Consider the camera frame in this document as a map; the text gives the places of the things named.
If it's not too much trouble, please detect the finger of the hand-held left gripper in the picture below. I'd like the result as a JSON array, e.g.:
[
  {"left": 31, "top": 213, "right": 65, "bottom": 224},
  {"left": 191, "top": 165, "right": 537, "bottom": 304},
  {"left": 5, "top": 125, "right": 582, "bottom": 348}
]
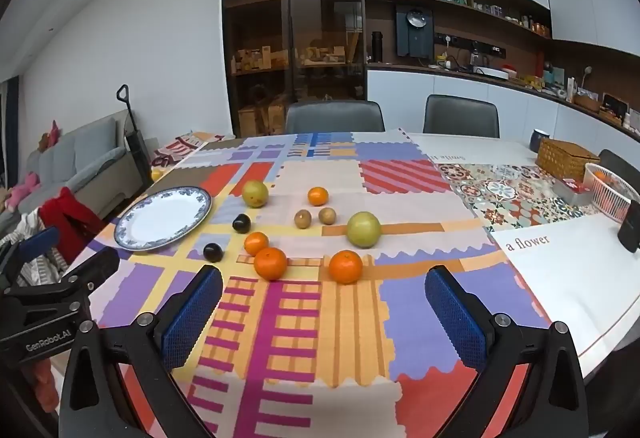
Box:
[
  {"left": 0, "top": 247, "right": 121, "bottom": 340},
  {"left": 0, "top": 226, "right": 61, "bottom": 289}
]

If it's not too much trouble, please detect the grey red box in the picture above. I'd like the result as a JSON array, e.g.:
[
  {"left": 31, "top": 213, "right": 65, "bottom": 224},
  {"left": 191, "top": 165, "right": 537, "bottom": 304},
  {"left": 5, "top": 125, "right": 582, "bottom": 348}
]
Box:
[{"left": 552, "top": 177, "right": 598, "bottom": 206}]

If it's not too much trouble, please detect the grey sofa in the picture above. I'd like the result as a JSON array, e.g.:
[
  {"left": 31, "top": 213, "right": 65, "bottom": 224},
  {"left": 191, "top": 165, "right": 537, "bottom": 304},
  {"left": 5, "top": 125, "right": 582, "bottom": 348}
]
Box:
[{"left": 0, "top": 110, "right": 146, "bottom": 219}]

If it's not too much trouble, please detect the pink plush toy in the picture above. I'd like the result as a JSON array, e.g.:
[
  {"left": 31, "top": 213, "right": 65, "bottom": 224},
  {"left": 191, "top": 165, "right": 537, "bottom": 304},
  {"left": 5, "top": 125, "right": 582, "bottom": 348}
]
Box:
[
  {"left": 39, "top": 120, "right": 62, "bottom": 151},
  {"left": 5, "top": 170, "right": 41, "bottom": 211}
]

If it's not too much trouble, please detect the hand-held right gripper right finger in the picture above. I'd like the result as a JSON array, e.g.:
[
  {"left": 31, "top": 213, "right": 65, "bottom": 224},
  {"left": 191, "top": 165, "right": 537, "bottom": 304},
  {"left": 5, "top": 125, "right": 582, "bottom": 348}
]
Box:
[{"left": 424, "top": 265, "right": 591, "bottom": 438}]

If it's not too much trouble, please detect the blue rimmed white plate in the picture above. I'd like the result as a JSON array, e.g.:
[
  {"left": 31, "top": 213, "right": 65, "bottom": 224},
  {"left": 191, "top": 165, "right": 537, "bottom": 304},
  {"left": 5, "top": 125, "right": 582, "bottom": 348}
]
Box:
[{"left": 113, "top": 186, "right": 213, "bottom": 253}]

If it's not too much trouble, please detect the white counter cabinet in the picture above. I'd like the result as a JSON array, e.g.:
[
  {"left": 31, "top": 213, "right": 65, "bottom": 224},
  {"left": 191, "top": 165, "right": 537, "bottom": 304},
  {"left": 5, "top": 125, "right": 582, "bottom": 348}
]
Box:
[{"left": 366, "top": 63, "right": 640, "bottom": 154}]

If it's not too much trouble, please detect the dark wall water dispenser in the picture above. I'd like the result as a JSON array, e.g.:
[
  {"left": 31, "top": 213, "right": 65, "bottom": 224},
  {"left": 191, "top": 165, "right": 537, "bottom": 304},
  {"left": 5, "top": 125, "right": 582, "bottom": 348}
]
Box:
[{"left": 396, "top": 4, "right": 435, "bottom": 58}]

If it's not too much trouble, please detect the black tablet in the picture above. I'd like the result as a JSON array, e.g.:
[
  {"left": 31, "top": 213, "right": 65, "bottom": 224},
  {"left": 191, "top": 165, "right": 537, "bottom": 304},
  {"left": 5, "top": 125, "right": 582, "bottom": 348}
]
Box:
[{"left": 600, "top": 93, "right": 630, "bottom": 119}]

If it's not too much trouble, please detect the yellow pear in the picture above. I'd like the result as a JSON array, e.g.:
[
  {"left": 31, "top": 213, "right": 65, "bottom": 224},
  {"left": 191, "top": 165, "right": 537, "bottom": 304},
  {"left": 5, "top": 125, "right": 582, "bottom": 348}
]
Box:
[{"left": 242, "top": 180, "right": 270, "bottom": 209}]

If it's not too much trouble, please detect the white plastic basket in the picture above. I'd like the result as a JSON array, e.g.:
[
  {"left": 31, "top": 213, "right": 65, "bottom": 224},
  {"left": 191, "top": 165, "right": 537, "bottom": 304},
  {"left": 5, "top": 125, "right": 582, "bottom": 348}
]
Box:
[{"left": 584, "top": 162, "right": 640, "bottom": 223}]

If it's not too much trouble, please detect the grey chair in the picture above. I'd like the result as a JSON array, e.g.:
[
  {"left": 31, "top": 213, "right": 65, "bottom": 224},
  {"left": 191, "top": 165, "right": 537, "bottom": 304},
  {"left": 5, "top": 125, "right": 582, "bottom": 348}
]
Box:
[
  {"left": 285, "top": 100, "right": 386, "bottom": 136},
  {"left": 423, "top": 94, "right": 500, "bottom": 139},
  {"left": 598, "top": 149, "right": 640, "bottom": 184}
]

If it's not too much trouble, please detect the black device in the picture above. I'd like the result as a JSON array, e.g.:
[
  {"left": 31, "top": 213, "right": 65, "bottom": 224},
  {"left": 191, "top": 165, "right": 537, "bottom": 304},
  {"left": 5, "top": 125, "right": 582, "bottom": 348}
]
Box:
[{"left": 617, "top": 200, "right": 640, "bottom": 254}]

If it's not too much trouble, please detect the colourful patchwork tablecloth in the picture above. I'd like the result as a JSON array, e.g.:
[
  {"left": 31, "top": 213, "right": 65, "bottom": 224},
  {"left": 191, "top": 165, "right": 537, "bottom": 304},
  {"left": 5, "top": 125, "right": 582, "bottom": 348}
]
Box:
[{"left": 65, "top": 128, "right": 551, "bottom": 438}]

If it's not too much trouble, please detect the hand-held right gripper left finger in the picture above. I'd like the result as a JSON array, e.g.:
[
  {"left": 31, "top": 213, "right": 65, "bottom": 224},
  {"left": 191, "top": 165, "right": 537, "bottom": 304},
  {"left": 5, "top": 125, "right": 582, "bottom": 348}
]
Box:
[{"left": 59, "top": 264, "right": 224, "bottom": 438}]

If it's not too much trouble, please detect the black upright vacuum cleaner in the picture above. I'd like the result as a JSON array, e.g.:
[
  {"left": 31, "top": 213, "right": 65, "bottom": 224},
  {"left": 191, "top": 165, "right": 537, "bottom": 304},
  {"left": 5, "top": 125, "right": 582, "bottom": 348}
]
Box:
[{"left": 116, "top": 84, "right": 153, "bottom": 189}]

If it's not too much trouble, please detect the glass door cabinet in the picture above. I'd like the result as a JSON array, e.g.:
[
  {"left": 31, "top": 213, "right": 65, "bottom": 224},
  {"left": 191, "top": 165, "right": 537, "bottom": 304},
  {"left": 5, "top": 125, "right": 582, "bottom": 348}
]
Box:
[{"left": 220, "top": 0, "right": 368, "bottom": 139}]

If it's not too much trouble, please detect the red white printed cloth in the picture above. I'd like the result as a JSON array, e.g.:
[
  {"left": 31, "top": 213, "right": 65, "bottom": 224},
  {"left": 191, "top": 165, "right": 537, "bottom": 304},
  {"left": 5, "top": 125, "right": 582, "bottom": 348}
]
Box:
[{"left": 150, "top": 132, "right": 226, "bottom": 169}]

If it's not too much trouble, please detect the wicker basket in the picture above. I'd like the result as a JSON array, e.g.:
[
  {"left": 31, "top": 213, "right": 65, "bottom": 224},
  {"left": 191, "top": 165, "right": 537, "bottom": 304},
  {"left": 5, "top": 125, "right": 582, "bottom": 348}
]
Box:
[{"left": 536, "top": 138, "right": 601, "bottom": 181}]

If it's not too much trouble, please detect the white tile-print tablecloth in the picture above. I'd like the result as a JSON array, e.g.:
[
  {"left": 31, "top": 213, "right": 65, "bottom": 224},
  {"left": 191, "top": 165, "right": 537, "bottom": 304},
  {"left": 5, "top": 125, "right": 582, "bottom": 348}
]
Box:
[{"left": 405, "top": 133, "right": 640, "bottom": 384}]

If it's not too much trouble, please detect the green citrus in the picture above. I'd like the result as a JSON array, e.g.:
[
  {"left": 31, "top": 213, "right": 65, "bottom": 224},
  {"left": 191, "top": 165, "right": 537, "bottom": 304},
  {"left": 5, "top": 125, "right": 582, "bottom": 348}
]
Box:
[{"left": 347, "top": 212, "right": 384, "bottom": 249}]

